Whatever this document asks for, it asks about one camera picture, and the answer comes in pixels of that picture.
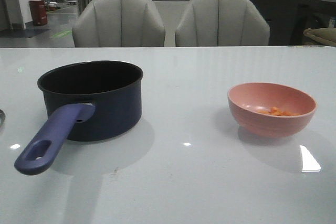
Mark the pink plastic bowl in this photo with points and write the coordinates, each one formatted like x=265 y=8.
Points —
x=246 y=99

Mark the orange ham slices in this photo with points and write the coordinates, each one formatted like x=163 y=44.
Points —
x=275 y=111

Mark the glass pot lid blue knob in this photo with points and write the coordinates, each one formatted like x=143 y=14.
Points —
x=2 y=117

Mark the right grey upholstered chair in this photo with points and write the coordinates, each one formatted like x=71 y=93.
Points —
x=211 y=23

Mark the grey upholstered chair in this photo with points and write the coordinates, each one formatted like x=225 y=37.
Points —
x=211 y=23
x=119 y=23

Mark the left grey upholstered chair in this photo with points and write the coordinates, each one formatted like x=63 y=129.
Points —
x=119 y=23

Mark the dark kitchen counter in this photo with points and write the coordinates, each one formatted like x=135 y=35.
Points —
x=262 y=1

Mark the red trash bin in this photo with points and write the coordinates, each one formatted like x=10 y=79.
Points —
x=38 y=12

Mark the beige cushion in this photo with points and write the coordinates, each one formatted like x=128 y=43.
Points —
x=319 y=36

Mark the blue saucepan with handle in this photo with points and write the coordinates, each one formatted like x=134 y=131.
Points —
x=85 y=102

